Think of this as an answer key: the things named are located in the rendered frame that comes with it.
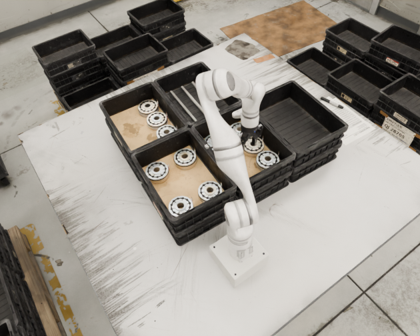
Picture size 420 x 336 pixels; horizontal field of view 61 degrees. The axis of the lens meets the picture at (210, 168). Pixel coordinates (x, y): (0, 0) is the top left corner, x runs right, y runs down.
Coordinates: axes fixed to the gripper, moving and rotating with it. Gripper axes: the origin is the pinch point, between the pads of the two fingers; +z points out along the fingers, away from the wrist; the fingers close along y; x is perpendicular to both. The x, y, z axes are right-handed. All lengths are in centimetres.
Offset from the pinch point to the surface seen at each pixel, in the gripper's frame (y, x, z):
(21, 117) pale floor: -98, 196, 87
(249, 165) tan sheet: -3.8, -6.7, 5.3
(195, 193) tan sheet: -32.2, -6.8, 5.5
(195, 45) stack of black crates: 53, 150, 49
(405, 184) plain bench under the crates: 56, -47, 18
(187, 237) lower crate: -43.3, -18.4, 15.2
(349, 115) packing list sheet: 67, 0, 18
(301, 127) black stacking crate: 30.7, -1.5, 5.2
